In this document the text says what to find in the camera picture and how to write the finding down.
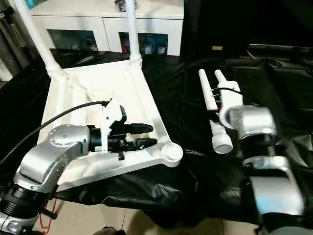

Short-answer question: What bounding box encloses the white plastic table leg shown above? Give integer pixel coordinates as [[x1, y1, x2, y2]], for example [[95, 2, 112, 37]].
[[198, 68, 232, 154], [126, 0, 143, 67], [214, 70, 228, 85], [13, 0, 63, 76]]

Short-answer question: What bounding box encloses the white plastic table top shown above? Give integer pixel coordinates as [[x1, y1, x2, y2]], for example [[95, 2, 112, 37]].
[[40, 60, 184, 193]]

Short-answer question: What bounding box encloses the black glossy mat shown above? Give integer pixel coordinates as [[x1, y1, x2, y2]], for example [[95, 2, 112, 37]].
[[0, 50, 313, 225]]

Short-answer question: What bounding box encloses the long black bar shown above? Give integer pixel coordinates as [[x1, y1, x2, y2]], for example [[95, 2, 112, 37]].
[[248, 44, 313, 53]]

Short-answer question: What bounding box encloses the white sideboard cabinet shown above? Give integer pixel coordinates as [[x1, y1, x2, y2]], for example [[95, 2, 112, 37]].
[[29, 0, 184, 56]]

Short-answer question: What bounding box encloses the bag of black parts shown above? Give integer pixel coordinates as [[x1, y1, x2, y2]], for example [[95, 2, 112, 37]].
[[114, 0, 128, 12]]

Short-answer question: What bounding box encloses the grey tripod stand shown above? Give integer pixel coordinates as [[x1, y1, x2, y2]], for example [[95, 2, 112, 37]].
[[0, 7, 37, 81]]

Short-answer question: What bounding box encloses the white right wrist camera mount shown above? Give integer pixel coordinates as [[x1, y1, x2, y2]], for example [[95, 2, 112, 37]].
[[216, 80, 244, 128]]

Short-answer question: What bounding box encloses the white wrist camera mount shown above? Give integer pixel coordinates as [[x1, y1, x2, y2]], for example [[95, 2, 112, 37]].
[[99, 99, 128, 155], [216, 80, 244, 128]]

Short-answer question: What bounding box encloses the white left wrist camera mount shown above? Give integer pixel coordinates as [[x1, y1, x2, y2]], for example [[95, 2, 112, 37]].
[[99, 99, 128, 155]]

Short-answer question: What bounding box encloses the black metal folding frame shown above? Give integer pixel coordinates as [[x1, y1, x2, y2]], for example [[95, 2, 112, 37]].
[[39, 209, 57, 219]]

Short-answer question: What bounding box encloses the red floor cable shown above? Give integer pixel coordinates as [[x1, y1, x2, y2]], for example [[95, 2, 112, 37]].
[[40, 197, 59, 230]]

